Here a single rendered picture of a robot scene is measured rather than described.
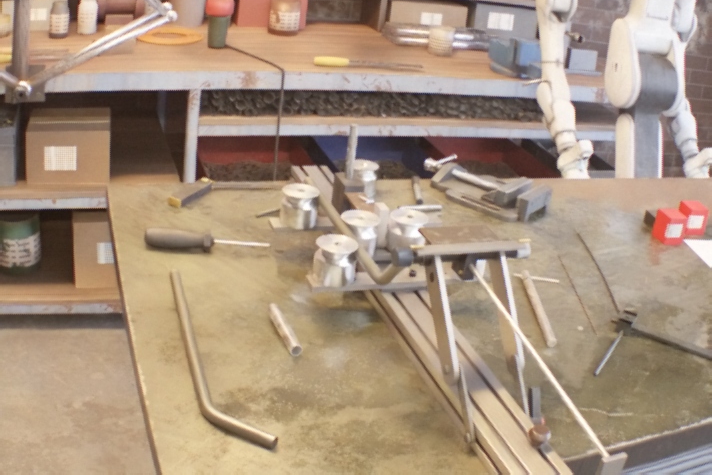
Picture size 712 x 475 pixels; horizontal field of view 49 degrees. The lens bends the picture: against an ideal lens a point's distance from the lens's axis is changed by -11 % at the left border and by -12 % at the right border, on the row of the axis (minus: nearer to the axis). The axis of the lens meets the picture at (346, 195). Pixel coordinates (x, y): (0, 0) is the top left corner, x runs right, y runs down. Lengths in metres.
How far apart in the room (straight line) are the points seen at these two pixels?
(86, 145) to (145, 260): 1.33
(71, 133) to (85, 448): 0.89
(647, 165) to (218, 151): 1.45
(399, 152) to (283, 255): 1.99
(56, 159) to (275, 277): 1.43
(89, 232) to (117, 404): 0.55
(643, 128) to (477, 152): 1.09
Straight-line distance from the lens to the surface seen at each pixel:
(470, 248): 0.90
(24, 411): 2.33
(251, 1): 2.97
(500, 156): 3.34
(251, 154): 2.99
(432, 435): 0.88
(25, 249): 2.70
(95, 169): 2.49
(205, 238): 1.18
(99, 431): 2.25
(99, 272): 2.64
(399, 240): 1.13
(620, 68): 2.30
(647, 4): 2.32
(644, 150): 2.36
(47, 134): 2.45
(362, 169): 1.41
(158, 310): 1.04
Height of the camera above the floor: 1.41
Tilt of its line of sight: 22 degrees down
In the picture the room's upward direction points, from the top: 7 degrees clockwise
